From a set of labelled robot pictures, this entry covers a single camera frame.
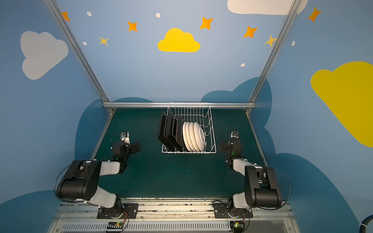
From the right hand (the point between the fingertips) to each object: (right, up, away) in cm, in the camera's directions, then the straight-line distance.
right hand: (232, 141), depth 95 cm
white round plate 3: (-26, +4, -8) cm, 28 cm away
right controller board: (-4, -42, -21) cm, 47 cm away
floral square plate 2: (-40, +7, -10) cm, 42 cm away
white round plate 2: (-29, +3, -9) cm, 31 cm away
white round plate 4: (-22, +4, -6) cm, 23 cm away
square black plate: (-35, +6, -8) cm, 36 cm away
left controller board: (-67, -41, -22) cm, 81 cm away
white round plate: (-32, +4, -9) cm, 33 cm away
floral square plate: (-45, +6, -9) cm, 47 cm away
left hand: (-67, +1, 0) cm, 67 cm away
